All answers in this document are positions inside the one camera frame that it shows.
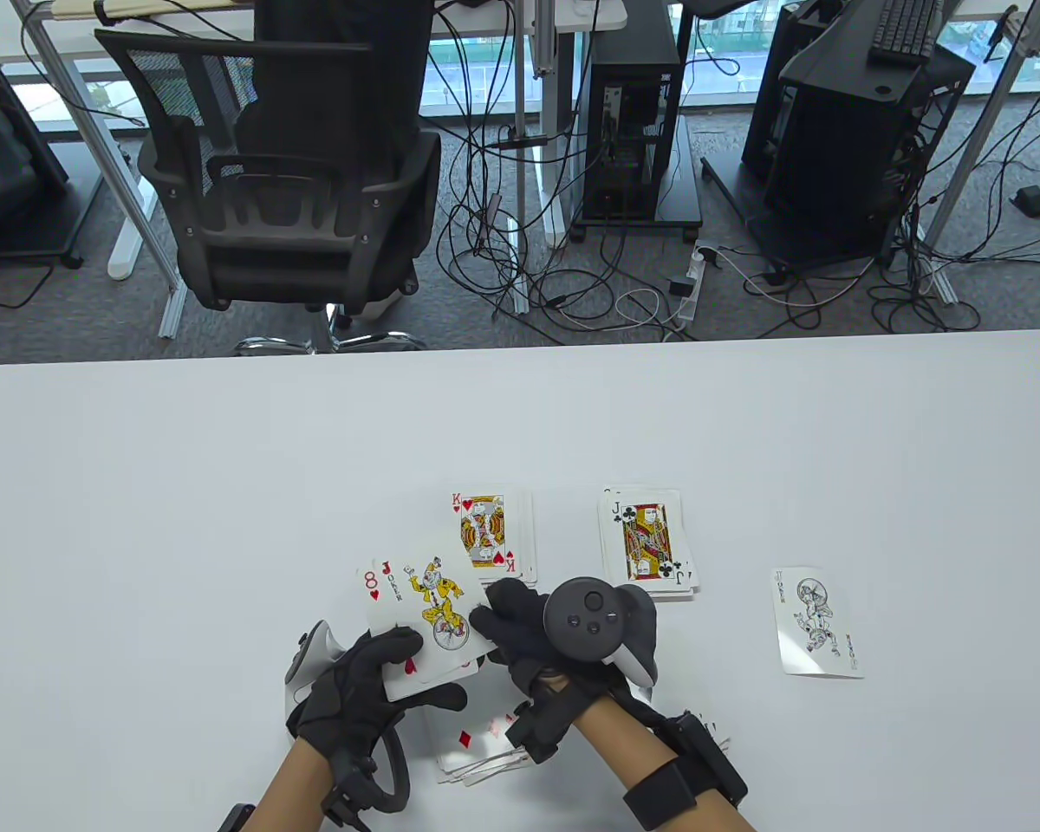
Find person's right hand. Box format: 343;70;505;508
470;578;681;733

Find person's left hand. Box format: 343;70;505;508
288;626;471;765

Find coloured joker playing card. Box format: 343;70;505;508
373;546;499;681

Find hearts face playing card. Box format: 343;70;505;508
451;490;530;580

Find spades card pile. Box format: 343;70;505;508
633;685;733;755

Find black clubs playing card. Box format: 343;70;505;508
607;490;699;601

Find clubs face playing card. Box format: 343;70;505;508
600;490;694;595

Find black white joker playing card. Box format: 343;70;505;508
771;568;865;679

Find person's right forearm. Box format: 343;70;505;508
572;693;759;832

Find person's left forearm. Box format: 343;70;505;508
256;741;339;832

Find white power strip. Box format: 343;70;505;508
676;245;722;328

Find black mesh office chair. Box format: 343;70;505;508
94;30;443;356

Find black wheeled computer stand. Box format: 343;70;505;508
570;113;705;244

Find large black computer case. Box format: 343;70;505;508
761;39;978;265

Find black computer tower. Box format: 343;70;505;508
741;0;842;183
582;0;686;222

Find black equipment cart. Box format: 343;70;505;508
0;50;88;271

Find black keyboard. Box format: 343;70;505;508
868;0;965;67

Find black wrist strap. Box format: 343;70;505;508
622;763;694;829

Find tangle of black cables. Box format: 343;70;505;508
718;195;1040;335
433;0;687;335

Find white cable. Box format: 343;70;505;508
614;288;687;331

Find aluminium frame leg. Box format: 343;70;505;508
917;4;1040;306
13;0;187;341

